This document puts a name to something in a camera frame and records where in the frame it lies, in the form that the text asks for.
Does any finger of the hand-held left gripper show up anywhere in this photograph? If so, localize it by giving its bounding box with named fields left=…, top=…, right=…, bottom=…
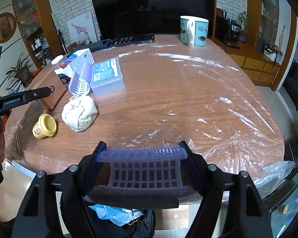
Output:
left=22, top=86, right=55, bottom=103

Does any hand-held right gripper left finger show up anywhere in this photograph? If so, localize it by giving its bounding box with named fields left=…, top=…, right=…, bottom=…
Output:
left=11, top=141, right=108, bottom=238

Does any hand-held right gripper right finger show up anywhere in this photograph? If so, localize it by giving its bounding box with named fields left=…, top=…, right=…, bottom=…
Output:
left=178, top=140, right=274, bottom=238

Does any purple mesh hair roller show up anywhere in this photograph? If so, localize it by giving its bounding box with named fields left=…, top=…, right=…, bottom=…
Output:
left=69, top=62, right=93, bottom=96
left=97, top=147, right=189, bottom=196

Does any white blue printed carton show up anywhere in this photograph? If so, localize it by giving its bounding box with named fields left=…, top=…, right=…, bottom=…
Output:
left=64, top=49, right=95, bottom=78

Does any clear dental floss box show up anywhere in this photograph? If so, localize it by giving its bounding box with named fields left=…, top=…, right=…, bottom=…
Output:
left=90, top=58, right=125, bottom=97

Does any black plastic bag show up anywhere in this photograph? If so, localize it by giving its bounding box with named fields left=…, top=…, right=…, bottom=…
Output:
left=86, top=202, right=156, bottom=238

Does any brown cardboard box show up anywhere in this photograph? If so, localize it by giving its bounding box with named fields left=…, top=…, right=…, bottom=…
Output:
left=31, top=67, right=67, bottom=110

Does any stack of books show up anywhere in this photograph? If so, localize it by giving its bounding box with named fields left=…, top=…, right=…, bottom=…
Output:
left=5, top=79, right=26, bottom=95

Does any long-leaved potted plant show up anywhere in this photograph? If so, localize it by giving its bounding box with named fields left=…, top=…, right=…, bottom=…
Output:
left=6, top=53, right=31, bottom=85

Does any yellow lidded tub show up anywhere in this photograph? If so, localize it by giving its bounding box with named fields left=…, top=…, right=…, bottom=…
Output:
left=32, top=113, right=57, bottom=139

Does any white earbuds case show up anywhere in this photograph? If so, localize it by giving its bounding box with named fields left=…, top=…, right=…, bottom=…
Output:
left=51, top=55, right=64, bottom=66

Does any blue pink packet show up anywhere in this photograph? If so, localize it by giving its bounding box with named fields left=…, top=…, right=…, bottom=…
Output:
left=62, top=54, right=78, bottom=66

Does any red flower framed picture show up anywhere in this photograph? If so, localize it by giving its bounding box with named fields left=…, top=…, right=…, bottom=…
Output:
left=66, top=40, right=91, bottom=52

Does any blue crumpled wrapper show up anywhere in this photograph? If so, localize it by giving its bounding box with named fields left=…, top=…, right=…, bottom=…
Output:
left=88, top=204, right=137, bottom=226

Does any green white rod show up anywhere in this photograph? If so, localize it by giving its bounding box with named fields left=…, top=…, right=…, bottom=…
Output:
left=51, top=12, right=65, bottom=53

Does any wooden glass display cabinet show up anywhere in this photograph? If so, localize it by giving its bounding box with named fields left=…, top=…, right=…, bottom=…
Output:
left=11, top=0, right=63, bottom=68

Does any giraffe picture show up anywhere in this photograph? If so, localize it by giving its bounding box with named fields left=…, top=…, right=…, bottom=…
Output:
left=67, top=12, right=98, bottom=45

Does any black smartphone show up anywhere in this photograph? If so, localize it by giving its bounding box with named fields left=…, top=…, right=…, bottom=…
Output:
left=107, top=34, right=155, bottom=45

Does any wooden drawer sideboard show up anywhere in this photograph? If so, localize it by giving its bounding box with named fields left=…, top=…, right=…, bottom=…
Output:
left=222, top=41, right=282, bottom=88

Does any lit display screen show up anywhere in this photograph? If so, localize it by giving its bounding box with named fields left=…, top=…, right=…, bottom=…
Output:
left=269, top=163, right=298, bottom=238

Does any light blue patterned mug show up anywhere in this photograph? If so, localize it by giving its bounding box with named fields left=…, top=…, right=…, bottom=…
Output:
left=180, top=16, right=209, bottom=46

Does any black coffee machine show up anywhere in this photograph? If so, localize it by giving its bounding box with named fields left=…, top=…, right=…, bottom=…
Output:
left=223, top=17, right=241, bottom=49

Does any small green potted plant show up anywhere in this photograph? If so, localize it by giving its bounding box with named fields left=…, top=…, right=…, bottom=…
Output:
left=237, top=11, right=250, bottom=43

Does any black flat television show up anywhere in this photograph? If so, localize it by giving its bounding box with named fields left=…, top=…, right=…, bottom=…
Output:
left=89, top=0, right=216, bottom=42

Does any round framed wall picture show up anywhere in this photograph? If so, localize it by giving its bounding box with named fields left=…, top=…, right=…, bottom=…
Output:
left=0, top=12, right=17, bottom=43

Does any white device with cables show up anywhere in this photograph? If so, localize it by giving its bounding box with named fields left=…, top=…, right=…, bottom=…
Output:
left=263, top=40, right=284, bottom=63

